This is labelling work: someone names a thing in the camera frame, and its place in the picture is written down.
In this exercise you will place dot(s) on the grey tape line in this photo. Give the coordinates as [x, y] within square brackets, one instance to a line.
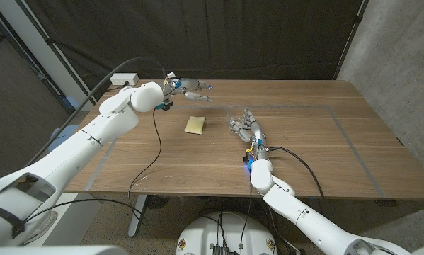
[342, 125]

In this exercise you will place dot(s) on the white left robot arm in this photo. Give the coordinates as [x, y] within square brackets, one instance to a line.
[73, 152]

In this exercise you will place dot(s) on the clear drinking glass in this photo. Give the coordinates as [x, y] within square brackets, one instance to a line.
[234, 115]

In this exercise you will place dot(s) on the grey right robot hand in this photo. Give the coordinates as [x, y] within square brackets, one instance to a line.
[257, 132]

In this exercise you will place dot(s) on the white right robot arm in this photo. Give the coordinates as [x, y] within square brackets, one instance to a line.
[303, 216]

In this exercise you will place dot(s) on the white power strip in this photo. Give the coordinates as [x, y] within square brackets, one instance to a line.
[124, 78]

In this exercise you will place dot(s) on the black backdrop curtain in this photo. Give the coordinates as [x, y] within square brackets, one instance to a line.
[233, 35]

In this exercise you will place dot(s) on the blue stool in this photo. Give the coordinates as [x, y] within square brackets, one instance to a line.
[61, 136]

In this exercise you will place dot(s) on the black backdrop stand pole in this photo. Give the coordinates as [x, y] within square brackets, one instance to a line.
[56, 49]
[351, 35]

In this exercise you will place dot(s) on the yellow cloth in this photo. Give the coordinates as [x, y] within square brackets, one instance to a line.
[195, 125]

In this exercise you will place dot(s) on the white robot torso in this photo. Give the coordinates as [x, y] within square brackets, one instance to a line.
[56, 250]

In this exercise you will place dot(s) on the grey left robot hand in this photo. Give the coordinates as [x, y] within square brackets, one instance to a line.
[187, 86]

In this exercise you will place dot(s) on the white table leg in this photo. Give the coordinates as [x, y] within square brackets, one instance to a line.
[137, 216]

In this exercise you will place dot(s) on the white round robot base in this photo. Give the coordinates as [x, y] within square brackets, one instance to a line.
[229, 233]

